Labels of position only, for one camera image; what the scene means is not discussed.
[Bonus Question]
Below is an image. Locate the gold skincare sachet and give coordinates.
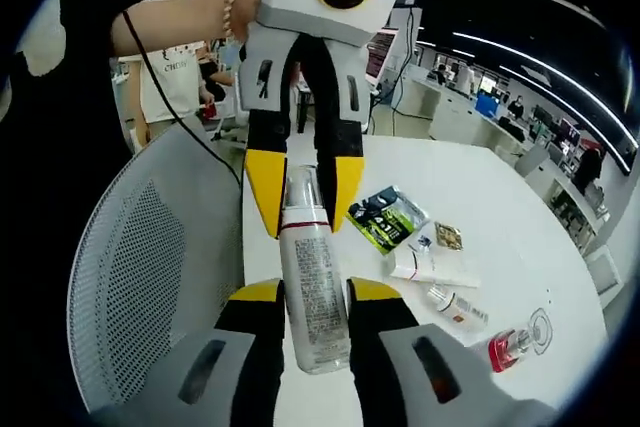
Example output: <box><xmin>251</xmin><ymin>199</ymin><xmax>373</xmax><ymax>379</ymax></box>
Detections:
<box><xmin>433</xmin><ymin>221</ymin><xmax>465</xmax><ymax>252</ymax></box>

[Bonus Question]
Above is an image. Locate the green black skincare packet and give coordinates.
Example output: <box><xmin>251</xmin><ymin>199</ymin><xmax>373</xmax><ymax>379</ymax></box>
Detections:
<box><xmin>346</xmin><ymin>185</ymin><xmax>431</xmax><ymax>256</ymax></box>

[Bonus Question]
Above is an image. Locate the black cable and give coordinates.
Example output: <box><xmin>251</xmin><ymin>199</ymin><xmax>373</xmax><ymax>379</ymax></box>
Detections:
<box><xmin>122</xmin><ymin>11</ymin><xmax>244</xmax><ymax>188</ymax></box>

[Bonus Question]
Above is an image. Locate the beaded bracelet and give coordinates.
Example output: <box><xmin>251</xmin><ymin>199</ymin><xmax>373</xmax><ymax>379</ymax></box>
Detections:
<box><xmin>221</xmin><ymin>0</ymin><xmax>266</xmax><ymax>42</ymax></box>

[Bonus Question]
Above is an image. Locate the blue box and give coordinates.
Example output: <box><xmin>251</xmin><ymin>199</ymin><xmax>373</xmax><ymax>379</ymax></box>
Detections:
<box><xmin>474</xmin><ymin>92</ymin><xmax>501</xmax><ymax>118</ymax></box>

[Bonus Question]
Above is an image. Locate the tall red-collared skincare bottle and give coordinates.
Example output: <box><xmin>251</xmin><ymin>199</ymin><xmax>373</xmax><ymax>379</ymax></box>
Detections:
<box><xmin>469</xmin><ymin>307</ymin><xmax>554</xmax><ymax>373</ymax></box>

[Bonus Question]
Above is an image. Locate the plush toy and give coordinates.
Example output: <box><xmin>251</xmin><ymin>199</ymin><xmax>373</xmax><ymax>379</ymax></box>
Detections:
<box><xmin>12</xmin><ymin>0</ymin><xmax>166</xmax><ymax>348</ymax></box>

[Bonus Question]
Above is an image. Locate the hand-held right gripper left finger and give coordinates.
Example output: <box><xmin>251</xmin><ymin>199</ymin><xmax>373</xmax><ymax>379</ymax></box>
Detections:
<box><xmin>107</xmin><ymin>278</ymin><xmax>287</xmax><ymax>427</ymax></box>

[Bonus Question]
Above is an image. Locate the small white skincare bottle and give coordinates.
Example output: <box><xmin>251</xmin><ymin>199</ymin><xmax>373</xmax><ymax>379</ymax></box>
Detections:
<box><xmin>425</xmin><ymin>284</ymin><xmax>490</xmax><ymax>332</ymax></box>
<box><xmin>277</xmin><ymin>165</ymin><xmax>351</xmax><ymax>376</ymax></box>

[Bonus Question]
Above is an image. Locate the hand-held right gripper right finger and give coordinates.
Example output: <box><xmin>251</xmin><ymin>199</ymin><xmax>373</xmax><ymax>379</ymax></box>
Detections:
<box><xmin>346</xmin><ymin>276</ymin><xmax>557</xmax><ymax>427</ymax></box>

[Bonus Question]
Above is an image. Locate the grey mesh office chair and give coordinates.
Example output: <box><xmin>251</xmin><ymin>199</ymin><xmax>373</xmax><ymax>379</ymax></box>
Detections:
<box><xmin>67</xmin><ymin>121</ymin><xmax>289</xmax><ymax>413</ymax></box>

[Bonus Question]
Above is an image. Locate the white skincare tube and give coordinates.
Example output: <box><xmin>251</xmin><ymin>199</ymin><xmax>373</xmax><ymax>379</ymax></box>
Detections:
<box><xmin>384</xmin><ymin>249</ymin><xmax>482</xmax><ymax>289</ymax></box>

